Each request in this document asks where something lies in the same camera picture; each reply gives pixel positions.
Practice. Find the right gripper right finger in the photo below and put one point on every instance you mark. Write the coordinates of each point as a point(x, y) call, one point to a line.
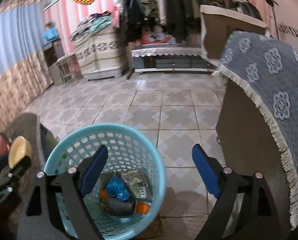
point(258, 216)

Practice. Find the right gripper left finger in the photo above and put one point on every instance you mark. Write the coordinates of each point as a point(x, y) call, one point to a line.
point(40, 217)

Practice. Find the orange peel piece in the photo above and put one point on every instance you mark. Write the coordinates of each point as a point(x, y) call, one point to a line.
point(104, 194)

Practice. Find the grey metal can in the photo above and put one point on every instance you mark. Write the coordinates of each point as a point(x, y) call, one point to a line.
point(117, 207)

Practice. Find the blue plastic bag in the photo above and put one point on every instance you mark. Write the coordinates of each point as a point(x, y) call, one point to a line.
point(116, 187)

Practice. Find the orange round lid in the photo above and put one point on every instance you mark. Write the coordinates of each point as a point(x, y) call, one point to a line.
point(142, 208)

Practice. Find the white paper receipt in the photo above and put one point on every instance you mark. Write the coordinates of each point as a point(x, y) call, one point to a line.
point(137, 184)

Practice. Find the pink pig mug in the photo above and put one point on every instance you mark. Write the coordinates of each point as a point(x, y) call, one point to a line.
point(5, 144)

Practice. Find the brown shaggy carpet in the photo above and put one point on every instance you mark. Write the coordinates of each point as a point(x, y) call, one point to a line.
point(28, 146)

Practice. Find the blue and floral curtain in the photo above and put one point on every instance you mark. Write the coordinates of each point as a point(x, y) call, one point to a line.
point(24, 73)

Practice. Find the light blue laundry basket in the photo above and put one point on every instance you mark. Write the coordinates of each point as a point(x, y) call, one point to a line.
point(128, 149)

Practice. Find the small white stool table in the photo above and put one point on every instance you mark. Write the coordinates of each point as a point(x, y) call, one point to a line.
point(67, 69)

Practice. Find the grey water dispenser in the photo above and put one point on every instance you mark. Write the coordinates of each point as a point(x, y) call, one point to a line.
point(53, 51)

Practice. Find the grey patterned sofa cover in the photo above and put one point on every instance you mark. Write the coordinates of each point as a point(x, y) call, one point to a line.
point(267, 71)

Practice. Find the blue covered water bottle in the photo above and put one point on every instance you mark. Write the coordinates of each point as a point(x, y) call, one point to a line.
point(51, 32)

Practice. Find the cloth covered cabinet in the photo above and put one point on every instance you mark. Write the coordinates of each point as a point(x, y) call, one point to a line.
point(100, 55)

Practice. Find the low shelf with lace cover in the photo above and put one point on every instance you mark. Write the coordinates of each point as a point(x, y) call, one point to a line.
point(170, 58)

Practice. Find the pile of folded clothes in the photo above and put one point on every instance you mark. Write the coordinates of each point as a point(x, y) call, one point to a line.
point(92, 24)

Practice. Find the brown side table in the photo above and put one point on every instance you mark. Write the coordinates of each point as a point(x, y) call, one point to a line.
point(218, 23)

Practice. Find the clothes rack with garments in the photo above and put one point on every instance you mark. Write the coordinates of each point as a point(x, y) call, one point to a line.
point(156, 21)

